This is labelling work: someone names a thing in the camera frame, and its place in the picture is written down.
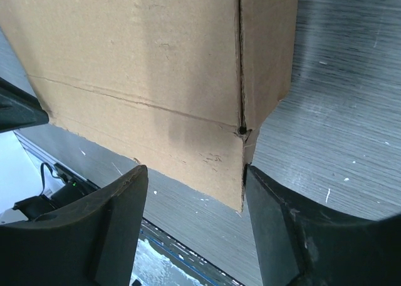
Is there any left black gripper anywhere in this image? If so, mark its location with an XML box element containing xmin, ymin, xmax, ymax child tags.
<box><xmin>0</xmin><ymin>78</ymin><xmax>49</xmax><ymax>131</ymax></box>

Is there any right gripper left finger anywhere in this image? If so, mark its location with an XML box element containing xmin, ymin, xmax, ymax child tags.
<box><xmin>1</xmin><ymin>165</ymin><xmax>148</xmax><ymax>285</ymax></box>

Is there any cardboard box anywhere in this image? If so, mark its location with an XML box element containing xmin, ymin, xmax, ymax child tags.
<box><xmin>1</xmin><ymin>0</ymin><xmax>298</xmax><ymax>211</ymax></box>

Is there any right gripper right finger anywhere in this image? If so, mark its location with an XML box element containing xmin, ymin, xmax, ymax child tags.
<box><xmin>245</xmin><ymin>165</ymin><xmax>400</xmax><ymax>285</ymax></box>

